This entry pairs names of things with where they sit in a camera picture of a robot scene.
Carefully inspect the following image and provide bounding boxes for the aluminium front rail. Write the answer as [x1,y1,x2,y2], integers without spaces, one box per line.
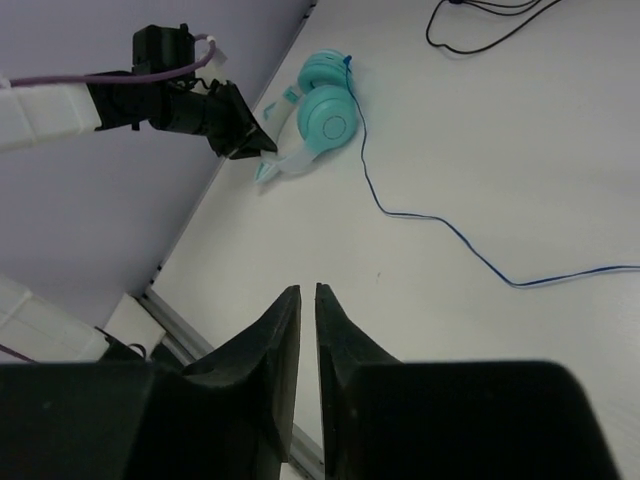
[139,285,325,479]

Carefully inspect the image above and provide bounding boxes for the teal cat ear headphones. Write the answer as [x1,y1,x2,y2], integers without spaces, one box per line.
[254,49,359,184]

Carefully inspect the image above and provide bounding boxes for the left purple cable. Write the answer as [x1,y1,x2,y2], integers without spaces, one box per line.
[9,33,221,89]

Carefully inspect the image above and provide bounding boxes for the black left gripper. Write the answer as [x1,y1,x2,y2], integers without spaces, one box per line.
[205,80,277,160]

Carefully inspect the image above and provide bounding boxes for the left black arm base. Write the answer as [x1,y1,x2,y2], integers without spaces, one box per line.
[1,277,197,366]

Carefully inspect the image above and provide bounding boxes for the black headphone cable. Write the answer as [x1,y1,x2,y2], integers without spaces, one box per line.
[425,0,564,55]

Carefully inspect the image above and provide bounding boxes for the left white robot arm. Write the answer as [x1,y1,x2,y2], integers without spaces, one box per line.
[1,80,277,159]

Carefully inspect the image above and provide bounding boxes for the blue headphone cable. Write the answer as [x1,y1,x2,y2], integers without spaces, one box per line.
[342,54,640,288]

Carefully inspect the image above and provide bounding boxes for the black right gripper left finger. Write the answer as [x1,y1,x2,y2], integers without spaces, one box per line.
[1,286,301,479]

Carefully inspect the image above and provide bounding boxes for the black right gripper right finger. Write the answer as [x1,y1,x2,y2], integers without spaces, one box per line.
[315,284,619,479]

